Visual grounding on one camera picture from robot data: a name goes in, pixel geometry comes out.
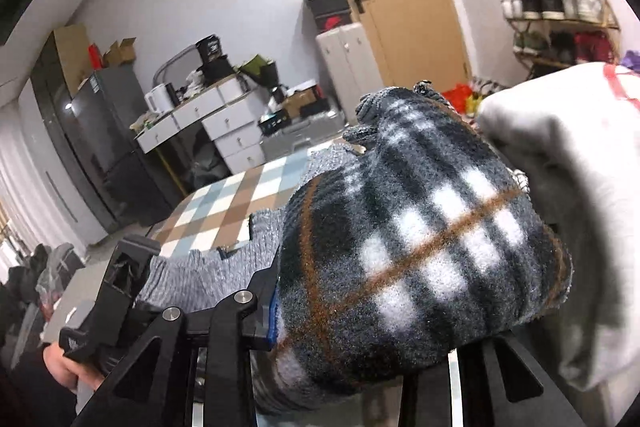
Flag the grey folded garment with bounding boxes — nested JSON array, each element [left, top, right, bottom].
[[476, 62, 639, 426]]

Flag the wooden shoe rack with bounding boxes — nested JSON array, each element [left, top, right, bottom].
[[500, 0, 622, 79]]

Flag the silver aluminium suitcase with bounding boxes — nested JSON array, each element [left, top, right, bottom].
[[260, 109, 346, 161]]

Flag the black white plaid cardigan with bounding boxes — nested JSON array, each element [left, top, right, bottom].
[[138, 82, 572, 415]]

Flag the white drawer desk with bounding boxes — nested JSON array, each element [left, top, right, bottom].
[[136, 76, 267, 174]]

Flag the black red shoebox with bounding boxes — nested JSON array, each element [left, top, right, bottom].
[[305, 0, 352, 32]]

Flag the dark grey refrigerator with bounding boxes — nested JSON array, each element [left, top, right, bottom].
[[50, 65, 182, 232]]

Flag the orange plastic bag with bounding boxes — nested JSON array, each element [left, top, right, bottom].
[[442, 83, 473, 115]]

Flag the open cardboard box on fridge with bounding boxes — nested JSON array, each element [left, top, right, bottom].
[[103, 38, 137, 67]]

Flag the white electric kettle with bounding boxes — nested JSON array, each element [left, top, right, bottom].
[[144, 83, 175, 116]]

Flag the person left hand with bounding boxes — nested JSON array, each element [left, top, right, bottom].
[[42, 343, 105, 393]]

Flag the white upright suitcase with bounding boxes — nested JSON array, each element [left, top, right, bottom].
[[316, 23, 384, 124]]

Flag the black bag under desk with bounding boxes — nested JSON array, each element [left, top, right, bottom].
[[186, 142, 230, 191]]

